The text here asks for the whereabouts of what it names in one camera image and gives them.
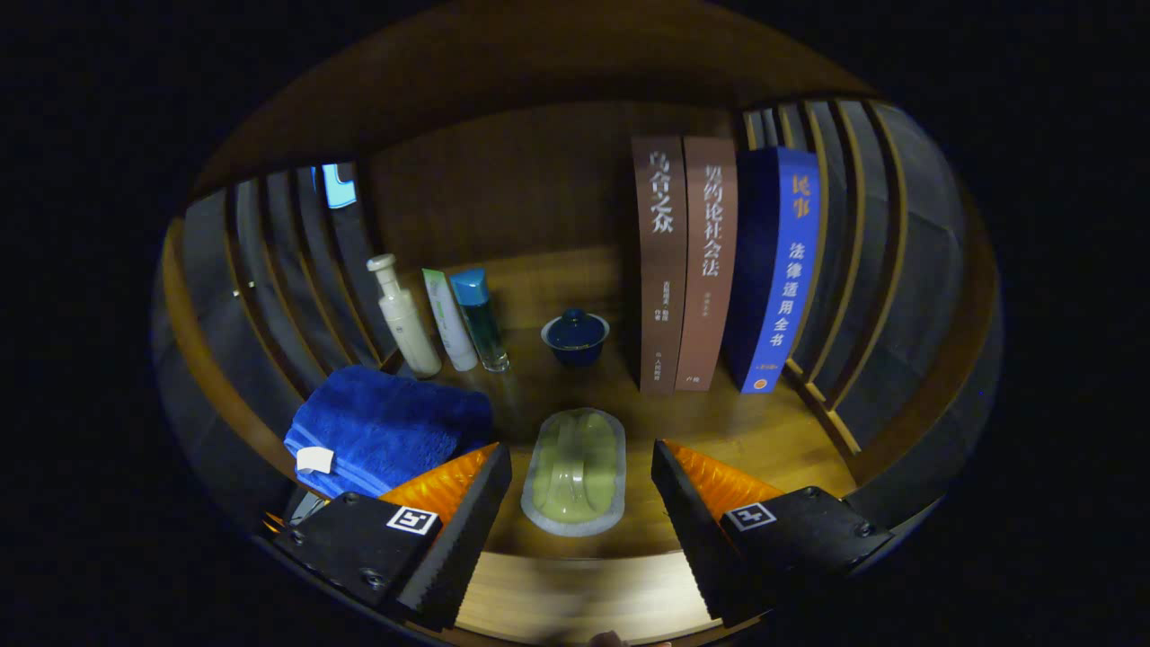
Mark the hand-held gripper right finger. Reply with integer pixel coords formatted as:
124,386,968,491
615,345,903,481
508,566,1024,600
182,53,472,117
650,439,897,628

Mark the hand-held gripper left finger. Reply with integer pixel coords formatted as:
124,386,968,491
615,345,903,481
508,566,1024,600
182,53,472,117
270,442,513,632

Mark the green soap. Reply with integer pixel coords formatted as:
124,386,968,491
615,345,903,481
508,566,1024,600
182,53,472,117
521,407,627,538

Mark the wooden countertop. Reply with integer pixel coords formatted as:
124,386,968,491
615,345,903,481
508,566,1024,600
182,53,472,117
296,247,859,558

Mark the wooden cabinet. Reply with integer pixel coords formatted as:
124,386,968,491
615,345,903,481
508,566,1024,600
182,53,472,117
153,4,1003,647

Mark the folded blue towel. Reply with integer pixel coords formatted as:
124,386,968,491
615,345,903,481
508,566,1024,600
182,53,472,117
284,364,495,501

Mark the teal bottle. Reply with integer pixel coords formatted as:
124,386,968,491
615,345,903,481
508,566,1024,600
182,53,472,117
449,268,510,374

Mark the white and green tube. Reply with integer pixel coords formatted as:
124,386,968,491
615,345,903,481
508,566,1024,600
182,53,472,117
422,268,480,373

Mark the white pump bottle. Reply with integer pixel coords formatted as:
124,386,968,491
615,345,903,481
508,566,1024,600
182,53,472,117
367,253,443,378

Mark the blue lidded teacup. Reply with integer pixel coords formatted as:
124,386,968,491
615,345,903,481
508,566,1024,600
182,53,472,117
541,308,612,368

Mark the brown book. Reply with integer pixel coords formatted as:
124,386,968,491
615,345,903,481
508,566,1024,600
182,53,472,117
631,135,688,396
674,137,739,393

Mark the blue book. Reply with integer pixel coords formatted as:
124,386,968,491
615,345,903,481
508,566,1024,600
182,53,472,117
726,146,822,395

